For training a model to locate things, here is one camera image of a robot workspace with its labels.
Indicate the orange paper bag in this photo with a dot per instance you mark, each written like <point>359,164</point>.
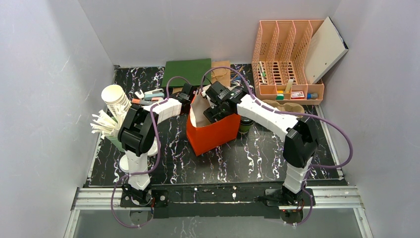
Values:
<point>204,135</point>

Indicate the white lids partial stack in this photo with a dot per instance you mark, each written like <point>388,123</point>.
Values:
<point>154,148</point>

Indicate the red small box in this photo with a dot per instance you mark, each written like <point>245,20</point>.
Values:
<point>297,95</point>

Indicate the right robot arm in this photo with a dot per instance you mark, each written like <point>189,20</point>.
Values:
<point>300,140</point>

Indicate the white cup lids stack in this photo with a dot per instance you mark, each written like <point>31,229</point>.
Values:
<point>123,164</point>

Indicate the green cup of straws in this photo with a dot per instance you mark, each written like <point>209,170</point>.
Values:
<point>109,127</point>

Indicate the metal base rail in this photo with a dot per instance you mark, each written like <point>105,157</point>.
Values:
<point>330,209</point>

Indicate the pink desk file organizer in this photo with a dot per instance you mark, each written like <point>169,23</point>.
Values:
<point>278,61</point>

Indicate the single green paper cup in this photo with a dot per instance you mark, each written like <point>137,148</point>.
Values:
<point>244,128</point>

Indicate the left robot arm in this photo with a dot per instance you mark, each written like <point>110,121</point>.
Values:
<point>140,139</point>

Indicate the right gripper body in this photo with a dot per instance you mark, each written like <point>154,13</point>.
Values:
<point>213,111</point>

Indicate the stack of pulp cup carriers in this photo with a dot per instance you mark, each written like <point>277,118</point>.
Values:
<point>286,107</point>

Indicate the green paper bag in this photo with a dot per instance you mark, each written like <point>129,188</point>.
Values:
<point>192,70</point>

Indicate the white board panel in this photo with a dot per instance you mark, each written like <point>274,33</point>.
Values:
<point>326,48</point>

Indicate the tall stack paper cups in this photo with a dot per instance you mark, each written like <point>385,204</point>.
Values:
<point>116,100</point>

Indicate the brown kraft paper bag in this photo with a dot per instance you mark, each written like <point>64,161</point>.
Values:
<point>221,75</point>

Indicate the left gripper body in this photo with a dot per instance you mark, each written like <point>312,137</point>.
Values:
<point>190,98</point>

